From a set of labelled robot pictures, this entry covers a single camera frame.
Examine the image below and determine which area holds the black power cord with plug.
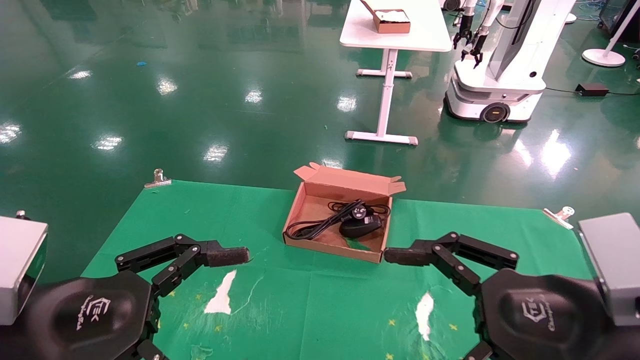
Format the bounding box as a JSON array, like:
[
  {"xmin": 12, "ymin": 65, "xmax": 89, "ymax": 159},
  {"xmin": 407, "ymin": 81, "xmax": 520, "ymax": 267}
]
[{"xmin": 286, "ymin": 199, "xmax": 369, "ymax": 240}]

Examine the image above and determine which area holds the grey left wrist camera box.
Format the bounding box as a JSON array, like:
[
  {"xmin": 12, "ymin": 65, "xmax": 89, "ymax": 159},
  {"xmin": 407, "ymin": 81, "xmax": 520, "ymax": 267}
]
[{"xmin": 0, "ymin": 210, "xmax": 49, "ymax": 327}]

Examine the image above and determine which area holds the silver metal clamp clip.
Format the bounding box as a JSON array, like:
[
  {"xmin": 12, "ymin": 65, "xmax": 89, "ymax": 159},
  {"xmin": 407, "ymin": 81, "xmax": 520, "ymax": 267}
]
[
  {"xmin": 542, "ymin": 206, "xmax": 576, "ymax": 230},
  {"xmin": 144, "ymin": 169, "xmax": 172, "ymax": 189}
]

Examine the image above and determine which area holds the white round-base floor stand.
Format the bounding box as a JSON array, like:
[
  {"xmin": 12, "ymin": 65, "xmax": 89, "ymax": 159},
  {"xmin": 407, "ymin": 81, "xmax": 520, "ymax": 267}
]
[{"xmin": 582, "ymin": 0, "xmax": 640, "ymax": 68}]

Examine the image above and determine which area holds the open brown cardboard box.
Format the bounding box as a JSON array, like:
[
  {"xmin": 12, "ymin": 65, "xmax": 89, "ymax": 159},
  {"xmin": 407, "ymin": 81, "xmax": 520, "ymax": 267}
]
[{"xmin": 282, "ymin": 162, "xmax": 407, "ymax": 264}]

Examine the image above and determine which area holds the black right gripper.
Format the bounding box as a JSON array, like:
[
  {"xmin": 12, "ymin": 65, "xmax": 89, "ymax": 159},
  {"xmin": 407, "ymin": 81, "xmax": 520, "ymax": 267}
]
[{"xmin": 384, "ymin": 231, "xmax": 621, "ymax": 360}]

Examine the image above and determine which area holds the white wheeled background robot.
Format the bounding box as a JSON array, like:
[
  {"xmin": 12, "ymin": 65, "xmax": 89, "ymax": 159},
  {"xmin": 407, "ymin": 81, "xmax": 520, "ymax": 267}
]
[{"xmin": 444, "ymin": 0, "xmax": 577, "ymax": 124}]

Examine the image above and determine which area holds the dark cabinet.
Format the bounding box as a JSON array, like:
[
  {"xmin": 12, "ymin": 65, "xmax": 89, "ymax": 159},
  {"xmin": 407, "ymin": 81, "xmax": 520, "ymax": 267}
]
[{"xmin": 599, "ymin": 0, "xmax": 640, "ymax": 44}]

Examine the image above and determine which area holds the black power brick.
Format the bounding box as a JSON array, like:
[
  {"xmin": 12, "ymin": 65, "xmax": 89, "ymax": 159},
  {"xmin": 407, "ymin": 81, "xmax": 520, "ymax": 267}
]
[{"xmin": 575, "ymin": 82, "xmax": 611, "ymax": 98}]

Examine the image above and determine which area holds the black background robot gripper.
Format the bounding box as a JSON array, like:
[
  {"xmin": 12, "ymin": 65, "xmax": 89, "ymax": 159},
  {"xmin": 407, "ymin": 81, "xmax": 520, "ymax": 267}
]
[
  {"xmin": 461, "ymin": 29, "xmax": 488, "ymax": 69},
  {"xmin": 453, "ymin": 14, "xmax": 475, "ymax": 50}
]

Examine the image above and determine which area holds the white table with metal legs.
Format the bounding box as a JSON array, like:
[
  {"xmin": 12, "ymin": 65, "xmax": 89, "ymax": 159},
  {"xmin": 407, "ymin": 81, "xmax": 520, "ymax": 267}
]
[{"xmin": 339, "ymin": 0, "xmax": 454, "ymax": 147}]

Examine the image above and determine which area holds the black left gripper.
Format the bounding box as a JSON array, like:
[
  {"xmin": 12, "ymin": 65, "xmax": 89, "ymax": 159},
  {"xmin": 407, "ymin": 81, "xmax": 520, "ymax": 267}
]
[{"xmin": 20, "ymin": 234, "xmax": 250, "ymax": 360}]

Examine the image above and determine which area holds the thin black floor cable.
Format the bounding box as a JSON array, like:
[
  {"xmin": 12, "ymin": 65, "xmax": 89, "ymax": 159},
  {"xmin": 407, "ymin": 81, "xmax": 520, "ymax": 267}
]
[{"xmin": 545, "ymin": 87, "xmax": 640, "ymax": 96}]

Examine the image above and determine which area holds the small brown cardboard box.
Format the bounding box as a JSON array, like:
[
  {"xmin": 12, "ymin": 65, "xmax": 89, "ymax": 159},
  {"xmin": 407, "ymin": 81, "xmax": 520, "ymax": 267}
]
[{"xmin": 361, "ymin": 0, "xmax": 412, "ymax": 34}]

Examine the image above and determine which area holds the green tablecloth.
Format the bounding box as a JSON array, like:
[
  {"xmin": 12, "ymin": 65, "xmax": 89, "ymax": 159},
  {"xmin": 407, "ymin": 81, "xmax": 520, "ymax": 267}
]
[{"xmin": 80, "ymin": 180, "xmax": 597, "ymax": 360}]

